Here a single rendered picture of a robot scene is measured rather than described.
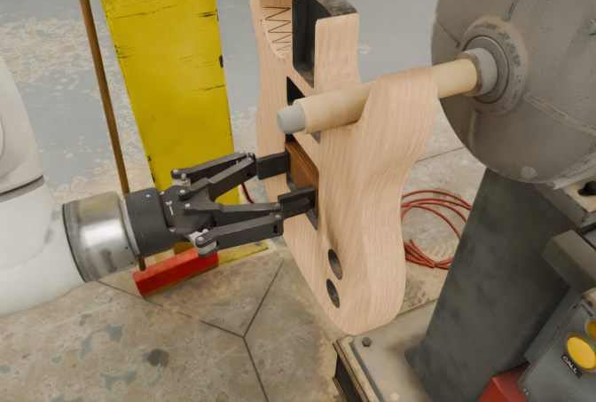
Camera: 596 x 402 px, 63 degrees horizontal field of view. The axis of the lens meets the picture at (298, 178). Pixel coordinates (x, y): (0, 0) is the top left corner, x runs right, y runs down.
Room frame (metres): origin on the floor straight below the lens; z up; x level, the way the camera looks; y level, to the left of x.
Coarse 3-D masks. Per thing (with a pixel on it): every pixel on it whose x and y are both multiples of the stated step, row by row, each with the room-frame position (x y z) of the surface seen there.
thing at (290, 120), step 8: (280, 112) 0.34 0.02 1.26; (288, 112) 0.34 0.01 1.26; (296, 112) 0.34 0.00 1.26; (280, 120) 0.34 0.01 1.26; (288, 120) 0.33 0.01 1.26; (296, 120) 0.34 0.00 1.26; (304, 120) 0.34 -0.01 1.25; (280, 128) 0.34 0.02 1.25; (288, 128) 0.33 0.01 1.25; (296, 128) 0.33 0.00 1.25; (304, 128) 0.34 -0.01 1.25
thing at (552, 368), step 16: (592, 288) 0.26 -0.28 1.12; (576, 304) 0.25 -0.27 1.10; (592, 304) 0.24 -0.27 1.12; (576, 320) 0.24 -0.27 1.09; (560, 336) 0.24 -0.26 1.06; (576, 336) 0.23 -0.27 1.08; (544, 352) 0.25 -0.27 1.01; (560, 352) 0.23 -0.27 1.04; (528, 368) 0.25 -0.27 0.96; (544, 368) 0.24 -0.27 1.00; (560, 368) 0.22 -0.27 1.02; (576, 368) 0.21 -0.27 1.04; (592, 368) 0.20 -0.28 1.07; (528, 384) 0.24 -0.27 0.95; (544, 384) 0.23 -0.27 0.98; (560, 384) 0.22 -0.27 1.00; (576, 384) 0.21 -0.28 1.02; (592, 384) 0.20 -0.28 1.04; (544, 400) 0.22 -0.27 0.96; (560, 400) 0.21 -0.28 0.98; (576, 400) 0.20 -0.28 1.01; (592, 400) 0.19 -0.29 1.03
